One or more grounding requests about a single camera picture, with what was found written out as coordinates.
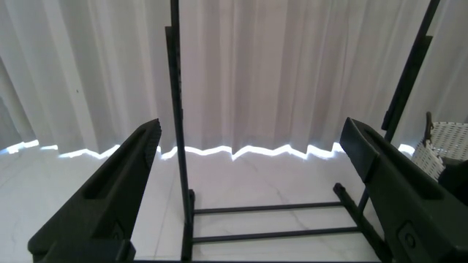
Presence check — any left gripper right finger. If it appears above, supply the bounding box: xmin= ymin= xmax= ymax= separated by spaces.
xmin=339 ymin=116 xmax=468 ymax=263

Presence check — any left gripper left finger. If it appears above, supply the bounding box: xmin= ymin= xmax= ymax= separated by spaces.
xmin=27 ymin=118 xmax=162 ymax=263

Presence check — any white laundry basket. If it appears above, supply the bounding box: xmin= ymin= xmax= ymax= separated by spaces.
xmin=412 ymin=111 xmax=468 ymax=182

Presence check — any black clothes rack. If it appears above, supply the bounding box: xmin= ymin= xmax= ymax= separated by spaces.
xmin=164 ymin=0 xmax=442 ymax=262

